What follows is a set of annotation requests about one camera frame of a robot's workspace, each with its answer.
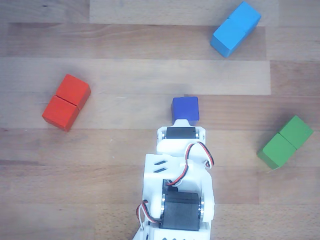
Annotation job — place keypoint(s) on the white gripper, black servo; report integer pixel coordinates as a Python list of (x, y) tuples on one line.
[(180, 132)]

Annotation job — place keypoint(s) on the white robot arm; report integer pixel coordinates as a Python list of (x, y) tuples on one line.
[(155, 185)]

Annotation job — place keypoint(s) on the small blue-violet cube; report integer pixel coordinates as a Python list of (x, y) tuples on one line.
[(185, 108)]

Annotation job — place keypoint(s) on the green double block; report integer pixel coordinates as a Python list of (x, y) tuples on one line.
[(285, 142)]

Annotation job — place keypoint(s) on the light blue double block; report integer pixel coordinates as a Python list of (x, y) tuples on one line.
[(235, 27)]

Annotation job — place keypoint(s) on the red double block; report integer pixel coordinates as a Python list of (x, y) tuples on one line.
[(66, 102)]

